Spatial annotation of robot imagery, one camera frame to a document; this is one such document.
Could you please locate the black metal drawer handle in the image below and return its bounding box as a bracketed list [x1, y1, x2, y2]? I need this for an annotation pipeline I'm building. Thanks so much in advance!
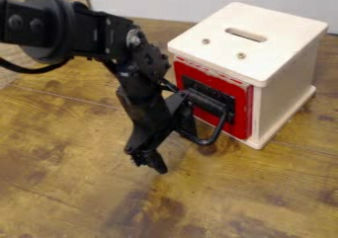
[180, 88, 235, 145]

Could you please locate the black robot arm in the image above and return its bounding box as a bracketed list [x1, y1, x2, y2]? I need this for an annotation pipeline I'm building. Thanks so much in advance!
[0, 0, 196, 174]

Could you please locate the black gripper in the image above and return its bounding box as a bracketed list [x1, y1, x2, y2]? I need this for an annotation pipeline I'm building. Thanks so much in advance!
[115, 78, 199, 175]

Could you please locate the red drawer front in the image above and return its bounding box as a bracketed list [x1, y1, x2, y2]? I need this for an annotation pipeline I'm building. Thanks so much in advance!
[172, 56, 254, 140]

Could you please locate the white wooden box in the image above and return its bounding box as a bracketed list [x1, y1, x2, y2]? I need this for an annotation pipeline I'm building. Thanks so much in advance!
[168, 2, 327, 149]

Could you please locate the black cable loop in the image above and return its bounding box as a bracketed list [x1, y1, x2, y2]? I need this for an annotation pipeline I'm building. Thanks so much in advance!
[159, 77, 181, 93]

